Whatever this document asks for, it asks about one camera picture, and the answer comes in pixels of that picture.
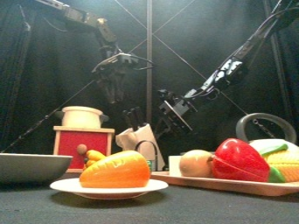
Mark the white toy cooking pot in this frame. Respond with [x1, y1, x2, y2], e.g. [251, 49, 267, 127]
[53, 105, 111, 130]

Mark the large orange toy carrot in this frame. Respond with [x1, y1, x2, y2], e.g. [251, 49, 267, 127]
[79, 150, 152, 189]

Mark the red wooden toy cabinet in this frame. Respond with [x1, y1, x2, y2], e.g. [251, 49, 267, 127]
[52, 125, 118, 173]

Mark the slanted metal frame pole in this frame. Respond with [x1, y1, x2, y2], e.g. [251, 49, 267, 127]
[263, 0, 295, 119]

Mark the white round plate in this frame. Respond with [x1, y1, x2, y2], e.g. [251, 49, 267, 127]
[49, 178, 170, 200]

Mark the yellow toy corn cob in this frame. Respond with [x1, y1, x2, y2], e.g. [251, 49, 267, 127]
[258, 143, 299, 184]

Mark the toy onion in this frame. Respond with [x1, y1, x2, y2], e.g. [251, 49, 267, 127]
[179, 149, 215, 179]

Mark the grey bowl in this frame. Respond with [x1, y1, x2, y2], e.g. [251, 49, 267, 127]
[0, 152, 73, 185]

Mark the white toy knife block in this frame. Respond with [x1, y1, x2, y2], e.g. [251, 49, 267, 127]
[115, 123, 167, 172]

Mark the red toy bell pepper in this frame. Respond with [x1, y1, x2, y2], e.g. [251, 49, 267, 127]
[210, 137, 271, 183]

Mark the wooden serving tray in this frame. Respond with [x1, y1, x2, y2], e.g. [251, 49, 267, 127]
[150, 171, 299, 197]

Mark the black curved wire loop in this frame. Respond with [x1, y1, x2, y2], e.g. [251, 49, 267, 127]
[134, 139, 160, 172]

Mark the small orange toy vegetable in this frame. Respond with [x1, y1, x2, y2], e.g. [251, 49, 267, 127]
[81, 149, 108, 171]

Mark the black-handled toy knife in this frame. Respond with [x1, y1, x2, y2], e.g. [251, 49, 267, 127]
[128, 108, 142, 130]
[122, 109, 136, 131]

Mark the vertical metal frame pole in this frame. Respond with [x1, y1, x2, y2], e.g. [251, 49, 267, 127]
[144, 0, 155, 118]

